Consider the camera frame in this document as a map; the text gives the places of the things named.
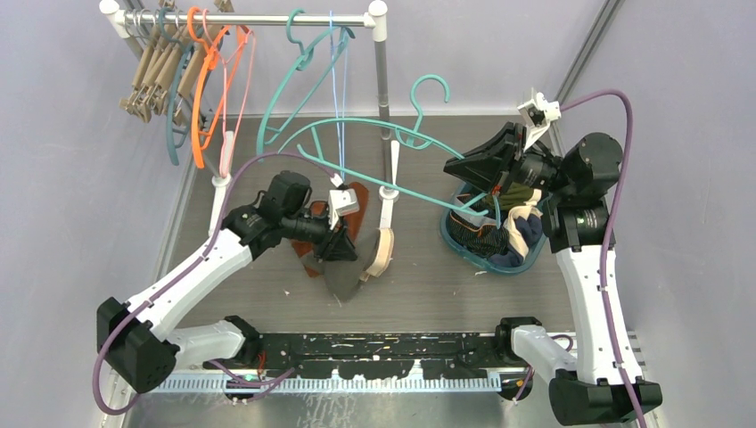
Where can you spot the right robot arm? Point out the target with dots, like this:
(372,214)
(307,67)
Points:
(602,383)

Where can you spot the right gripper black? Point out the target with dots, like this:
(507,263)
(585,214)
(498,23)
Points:
(487,167)

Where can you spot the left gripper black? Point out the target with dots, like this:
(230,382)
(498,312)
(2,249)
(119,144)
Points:
(334,244)

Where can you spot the beige wooden hangers bunch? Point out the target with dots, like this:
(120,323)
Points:
(157,59)

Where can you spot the teal laundry basket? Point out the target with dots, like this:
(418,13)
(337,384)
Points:
(463,195)

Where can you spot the light blue wire hanger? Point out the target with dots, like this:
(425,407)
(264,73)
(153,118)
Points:
(339,93)

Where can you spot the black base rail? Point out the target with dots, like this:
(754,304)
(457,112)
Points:
(378,356)

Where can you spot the white garment rack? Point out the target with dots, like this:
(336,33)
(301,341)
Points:
(374,19)

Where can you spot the navy underwear cream waistband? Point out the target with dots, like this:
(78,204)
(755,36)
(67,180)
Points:
(524,229)

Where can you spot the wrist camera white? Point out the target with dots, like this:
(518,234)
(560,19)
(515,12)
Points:
(538,114)
(342,201)

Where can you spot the olive green underwear cream waistband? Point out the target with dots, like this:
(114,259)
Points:
(519,195)

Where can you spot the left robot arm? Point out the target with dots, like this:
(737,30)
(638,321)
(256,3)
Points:
(140,338)

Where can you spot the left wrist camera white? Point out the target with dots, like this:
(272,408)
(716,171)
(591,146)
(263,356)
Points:
(342,201)

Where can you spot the orange hanger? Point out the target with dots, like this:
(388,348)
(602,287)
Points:
(209,49)

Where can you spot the brown towel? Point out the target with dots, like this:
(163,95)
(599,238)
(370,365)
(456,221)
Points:
(354,221)

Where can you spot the dark grey underwear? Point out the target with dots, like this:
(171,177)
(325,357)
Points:
(374,254)

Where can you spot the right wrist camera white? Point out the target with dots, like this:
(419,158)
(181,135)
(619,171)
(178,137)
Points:
(538,114)

